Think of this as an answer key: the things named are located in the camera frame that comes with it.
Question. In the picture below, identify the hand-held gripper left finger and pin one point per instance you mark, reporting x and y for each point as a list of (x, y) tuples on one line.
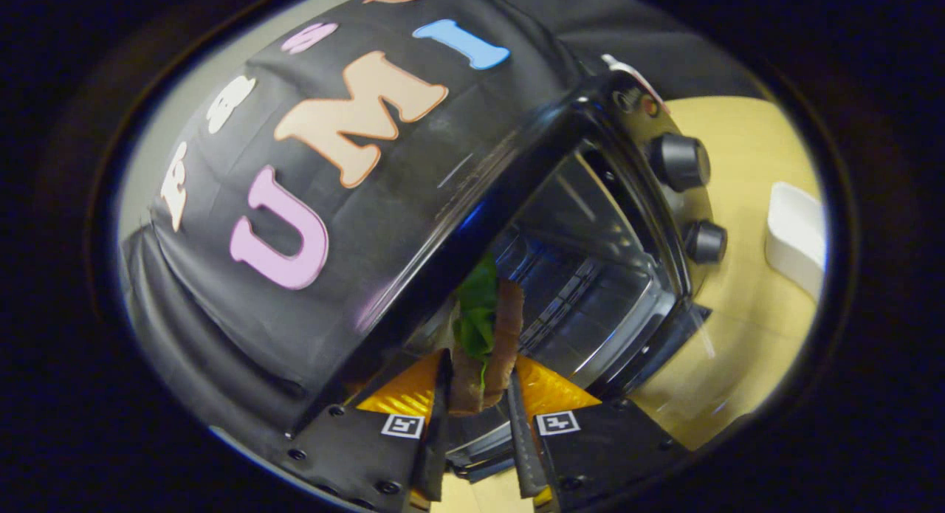
[(439, 432)]

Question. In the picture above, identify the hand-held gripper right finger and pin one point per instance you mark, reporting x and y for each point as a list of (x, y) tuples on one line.
[(521, 450)]

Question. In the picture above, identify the white bread lettuce sandwich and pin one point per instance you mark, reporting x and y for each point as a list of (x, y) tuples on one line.
[(506, 336)]

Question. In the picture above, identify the glass toaster oven door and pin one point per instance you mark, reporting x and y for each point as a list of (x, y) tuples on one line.
[(653, 350)]

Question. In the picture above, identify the black toaster oven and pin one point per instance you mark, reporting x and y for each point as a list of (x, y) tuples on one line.
[(531, 151)]

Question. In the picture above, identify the metal oven rack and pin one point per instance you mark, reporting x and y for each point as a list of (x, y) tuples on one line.
[(570, 295)]

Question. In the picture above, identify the black backdrop cloth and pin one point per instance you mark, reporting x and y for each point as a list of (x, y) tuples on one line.
[(221, 277)]

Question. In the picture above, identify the white rectangular tray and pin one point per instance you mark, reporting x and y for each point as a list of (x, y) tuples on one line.
[(797, 232)]

